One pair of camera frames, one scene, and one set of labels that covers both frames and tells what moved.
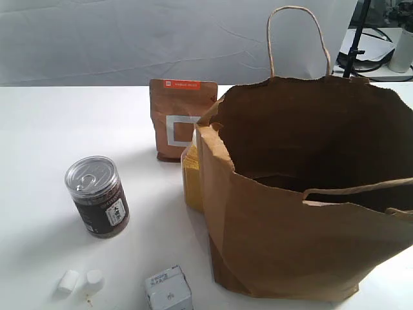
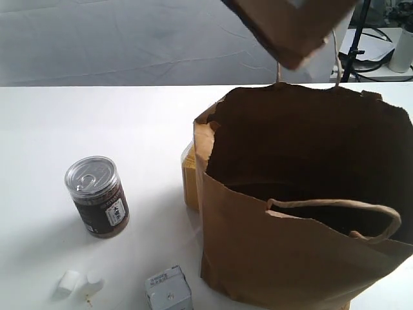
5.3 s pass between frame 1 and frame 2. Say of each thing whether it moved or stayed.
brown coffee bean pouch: moved
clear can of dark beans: stayed
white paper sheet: stayed
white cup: stayed
